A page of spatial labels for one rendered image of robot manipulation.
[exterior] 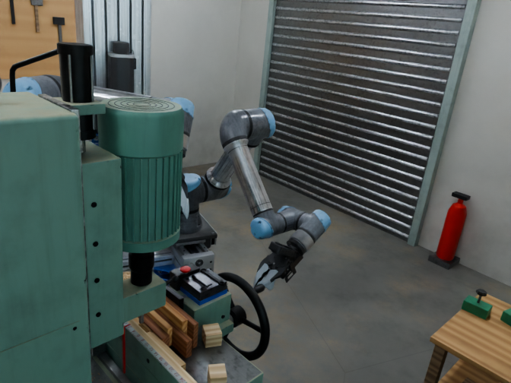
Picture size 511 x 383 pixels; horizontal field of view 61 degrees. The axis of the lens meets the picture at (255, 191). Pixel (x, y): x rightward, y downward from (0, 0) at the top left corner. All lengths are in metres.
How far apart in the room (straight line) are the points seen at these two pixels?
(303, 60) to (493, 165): 2.06
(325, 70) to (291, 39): 0.56
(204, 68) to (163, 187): 4.26
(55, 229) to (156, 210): 0.22
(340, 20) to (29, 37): 2.71
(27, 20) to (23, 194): 3.57
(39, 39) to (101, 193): 3.50
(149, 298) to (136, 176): 0.34
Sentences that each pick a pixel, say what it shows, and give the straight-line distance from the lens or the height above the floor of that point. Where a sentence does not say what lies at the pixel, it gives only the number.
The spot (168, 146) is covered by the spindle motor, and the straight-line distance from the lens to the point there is 0.91.
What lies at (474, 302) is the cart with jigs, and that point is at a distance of 2.32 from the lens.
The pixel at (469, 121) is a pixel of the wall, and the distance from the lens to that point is 3.76.
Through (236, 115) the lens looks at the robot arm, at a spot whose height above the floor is 1.37.
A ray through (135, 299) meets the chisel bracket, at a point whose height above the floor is 1.05.
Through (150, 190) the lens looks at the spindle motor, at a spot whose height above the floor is 1.34.
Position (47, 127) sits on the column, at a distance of 0.76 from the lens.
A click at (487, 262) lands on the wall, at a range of 3.93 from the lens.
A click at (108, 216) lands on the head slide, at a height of 1.30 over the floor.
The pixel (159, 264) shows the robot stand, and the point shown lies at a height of 0.69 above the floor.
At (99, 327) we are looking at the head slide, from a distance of 1.03.
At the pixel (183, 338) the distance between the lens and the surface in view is 1.14.
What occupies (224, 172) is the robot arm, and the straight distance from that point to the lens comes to 1.83.
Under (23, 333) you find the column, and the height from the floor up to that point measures 1.14.
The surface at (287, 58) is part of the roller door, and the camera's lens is 4.78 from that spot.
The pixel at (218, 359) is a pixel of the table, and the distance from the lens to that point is 1.16.
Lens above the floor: 1.69
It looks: 21 degrees down
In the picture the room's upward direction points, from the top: 6 degrees clockwise
